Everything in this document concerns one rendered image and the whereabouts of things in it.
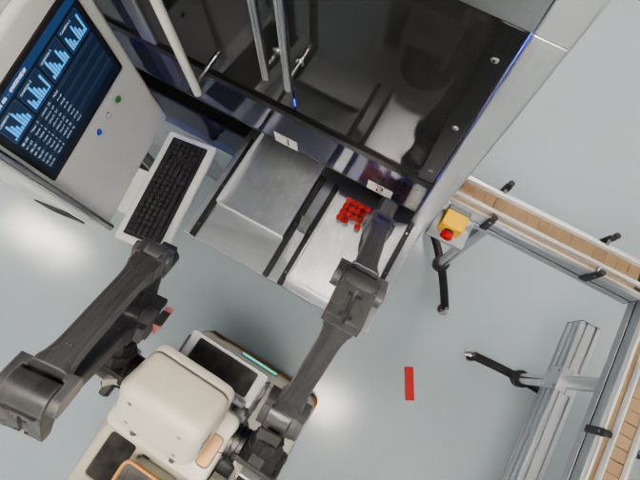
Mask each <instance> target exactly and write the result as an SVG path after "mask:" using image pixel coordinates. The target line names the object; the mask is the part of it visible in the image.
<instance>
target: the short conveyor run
mask: <svg viewBox="0 0 640 480"><path fill-rule="evenodd" d="M514 185H515V182H514V181H512V180H510V181H509V182H508V183H507V184H505V185H504V186H503V187H502V188H501V189H500V190H498V189H496V188H494V187H492V186H490V185H488V184H486V183H484V182H482V181H480V180H478V179H476V178H474V177H472V176H469V178H468V179H467V180H466V181H465V183H464V184H463V185H462V186H461V188H460V189H459V190H458V191H457V192H456V193H455V194H454V195H453V197H452V198H451V200H449V202H451V203H452V204H454V205H456V206H458V207H460V208H462V209H464V210H467V211H469V212H471V213H472V216H471V218H470V221H471V222H473V223H475V224H474V226H473V227H474V228H476V229H478V230H480V231H482V232H484V233H486V234H488V235H490V236H492V237H494V238H496V239H498V240H500V241H501V242H503V243H505V244H507V245H509V246H511V247H513V248H515V249H517V250H520V251H522V252H524V253H525V254H527V255H529V256H531V257H533V258H535V259H536V260H538V261H540V262H542V263H544V264H546V265H548V266H550V267H552V268H554V269H556V270H559V271H561V272H563V273H565V274H566V275H568V276H569V277H571V278H573V279H575V280H577V281H579V282H581V283H583V284H585V285H587V286H589V287H591V288H593V289H595V290H598V291H600V292H602V293H603V294H605V295H607V296H608V297H610V298H612V299H614V300H616V301H618V302H620V303H622V304H627V303H631V302H636V301H640V260H639V259H637V258H635V257H633V256H631V255H629V254H627V253H625V252H623V251H621V250H619V249H617V248H615V247H613V246H611V245H610V243H611V242H614V241H616V240H618V239H620V238H621V234H620V233H619V232H616V233H614V234H613V235H609V236H606V237H604V238H602V239H599V240H598V239H596V238H594V237H592V236H590V235H588V234H586V233H584V232H582V231H580V230H578V229H576V228H574V227H572V226H570V225H568V224H566V223H564V222H562V221H560V220H558V219H556V218H554V217H552V216H550V215H548V214H546V213H544V212H542V211H540V210H538V209H536V208H534V207H532V206H530V205H528V204H526V203H524V202H522V201H520V200H518V199H516V198H514V197H512V196H510V195H508V194H507V193H508V192H509V191H510V190H511V189H512V187H513V186H514Z"/></svg>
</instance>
